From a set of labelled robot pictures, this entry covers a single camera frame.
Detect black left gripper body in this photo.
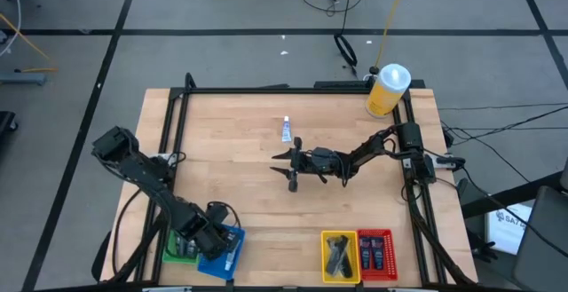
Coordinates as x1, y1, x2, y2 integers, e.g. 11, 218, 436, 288
190, 214, 236, 261

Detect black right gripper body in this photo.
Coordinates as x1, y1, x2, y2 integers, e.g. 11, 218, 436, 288
287, 136, 341, 193

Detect white tube with blue cap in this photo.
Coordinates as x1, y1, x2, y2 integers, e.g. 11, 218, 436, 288
281, 115, 293, 144

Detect white tube with red print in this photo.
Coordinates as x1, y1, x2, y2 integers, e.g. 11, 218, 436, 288
224, 238, 241, 272

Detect blue plastic basket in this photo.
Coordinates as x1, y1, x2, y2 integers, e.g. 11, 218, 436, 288
197, 223, 247, 280

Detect green plastic basket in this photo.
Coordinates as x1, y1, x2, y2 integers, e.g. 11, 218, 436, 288
162, 228, 201, 265

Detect black bar behind table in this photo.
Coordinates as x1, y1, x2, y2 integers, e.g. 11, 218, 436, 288
312, 79, 425, 90

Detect small black tube red label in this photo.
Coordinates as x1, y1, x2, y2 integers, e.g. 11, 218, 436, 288
370, 237, 385, 271
359, 237, 373, 270

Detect yellow plastic basket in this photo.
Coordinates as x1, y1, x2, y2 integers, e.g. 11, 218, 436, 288
320, 230, 362, 285

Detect yellow wipes canister white lid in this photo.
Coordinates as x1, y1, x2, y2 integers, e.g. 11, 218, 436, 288
365, 63, 412, 119

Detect long black tube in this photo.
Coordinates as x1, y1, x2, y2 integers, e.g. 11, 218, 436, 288
332, 236, 354, 280

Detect red plastic basket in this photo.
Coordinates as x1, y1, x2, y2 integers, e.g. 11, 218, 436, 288
357, 228, 398, 282

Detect black metal beam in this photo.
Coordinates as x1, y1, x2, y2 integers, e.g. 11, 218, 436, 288
461, 170, 564, 218

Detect white printed sign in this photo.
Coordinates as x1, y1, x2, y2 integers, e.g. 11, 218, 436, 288
484, 202, 533, 256

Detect black wheeled object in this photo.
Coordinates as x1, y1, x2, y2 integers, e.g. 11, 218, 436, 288
0, 110, 19, 145

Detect black chair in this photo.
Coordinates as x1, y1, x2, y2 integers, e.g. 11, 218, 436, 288
512, 185, 568, 292

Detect flat grey stand base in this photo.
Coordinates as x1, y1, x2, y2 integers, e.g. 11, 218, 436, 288
0, 72, 48, 87

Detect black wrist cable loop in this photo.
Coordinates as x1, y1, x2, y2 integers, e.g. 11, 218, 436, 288
206, 200, 243, 231

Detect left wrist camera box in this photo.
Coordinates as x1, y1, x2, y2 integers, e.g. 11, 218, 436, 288
207, 202, 231, 227

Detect black aluminium table frame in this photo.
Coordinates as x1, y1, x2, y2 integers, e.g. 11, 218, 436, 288
106, 72, 478, 292

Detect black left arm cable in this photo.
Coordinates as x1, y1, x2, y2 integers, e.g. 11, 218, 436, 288
110, 187, 143, 280

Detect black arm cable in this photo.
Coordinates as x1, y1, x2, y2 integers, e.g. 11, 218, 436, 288
110, 187, 143, 280
461, 167, 568, 258

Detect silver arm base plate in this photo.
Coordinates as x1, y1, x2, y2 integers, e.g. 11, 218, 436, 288
150, 151, 186, 165
437, 154, 467, 170

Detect black cable with loop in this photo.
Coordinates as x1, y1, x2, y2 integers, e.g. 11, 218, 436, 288
333, 0, 359, 68

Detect yellow floor cable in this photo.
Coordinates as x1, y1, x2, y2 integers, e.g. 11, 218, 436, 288
375, 0, 410, 69

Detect thin black floor cable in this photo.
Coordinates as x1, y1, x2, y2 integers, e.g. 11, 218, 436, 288
438, 102, 568, 111

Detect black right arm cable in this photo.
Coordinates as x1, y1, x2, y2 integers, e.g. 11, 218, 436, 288
461, 167, 568, 258

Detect yellow cable on grey base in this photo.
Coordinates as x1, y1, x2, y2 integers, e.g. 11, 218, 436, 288
0, 12, 59, 74

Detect white floor cable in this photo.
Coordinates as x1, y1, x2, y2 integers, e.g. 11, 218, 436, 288
0, 0, 22, 59

